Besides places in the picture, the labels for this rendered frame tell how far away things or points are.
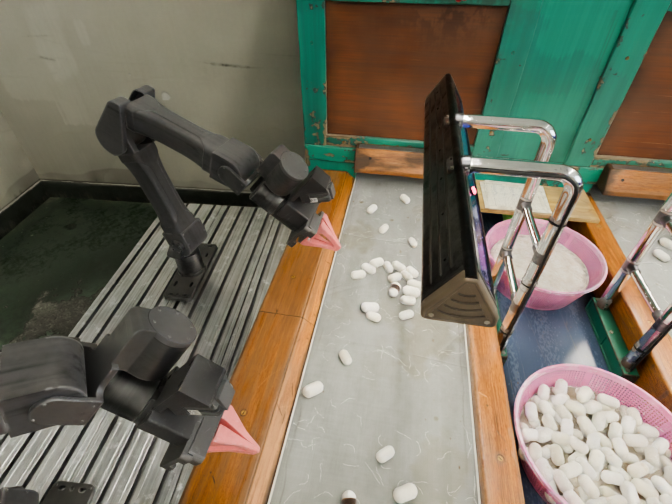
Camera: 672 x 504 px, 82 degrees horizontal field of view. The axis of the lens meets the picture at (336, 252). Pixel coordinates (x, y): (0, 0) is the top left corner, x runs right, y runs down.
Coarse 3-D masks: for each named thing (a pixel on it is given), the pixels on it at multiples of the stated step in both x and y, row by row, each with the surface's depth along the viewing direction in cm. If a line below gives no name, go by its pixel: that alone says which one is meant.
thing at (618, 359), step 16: (656, 224) 70; (640, 240) 74; (640, 256) 75; (624, 272) 78; (640, 272) 76; (608, 288) 83; (640, 288) 73; (592, 304) 88; (608, 304) 84; (656, 304) 69; (592, 320) 87; (608, 320) 83; (656, 320) 67; (608, 336) 80; (656, 336) 68; (608, 352) 80; (624, 352) 77; (640, 352) 71; (608, 368) 79; (624, 368) 75
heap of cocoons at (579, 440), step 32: (544, 384) 69; (544, 416) 65; (576, 416) 66; (608, 416) 65; (640, 416) 65; (544, 448) 62; (576, 448) 61; (608, 448) 61; (640, 448) 62; (576, 480) 58; (608, 480) 58; (640, 480) 57
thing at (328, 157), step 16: (304, 144) 118; (320, 160) 120; (336, 160) 119; (352, 160) 118; (352, 176) 122; (368, 176) 123; (384, 176) 123; (400, 176) 123; (480, 176) 114; (496, 176) 114; (512, 176) 113; (592, 176) 108; (592, 192) 116
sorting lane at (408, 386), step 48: (384, 192) 116; (384, 240) 99; (336, 288) 87; (384, 288) 87; (336, 336) 77; (384, 336) 77; (432, 336) 77; (336, 384) 69; (384, 384) 69; (432, 384) 69; (288, 432) 63; (336, 432) 63; (384, 432) 63; (432, 432) 63; (288, 480) 58; (336, 480) 58; (384, 480) 58; (432, 480) 58
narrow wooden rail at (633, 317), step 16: (576, 224) 106; (592, 224) 100; (592, 240) 97; (608, 240) 95; (608, 256) 91; (624, 256) 91; (608, 272) 88; (624, 288) 83; (624, 304) 81; (640, 304) 80; (624, 320) 80; (640, 320) 77; (624, 336) 80; (640, 336) 75; (656, 352) 71; (640, 368) 74; (656, 368) 70; (640, 384) 73; (656, 384) 69; (640, 400) 73
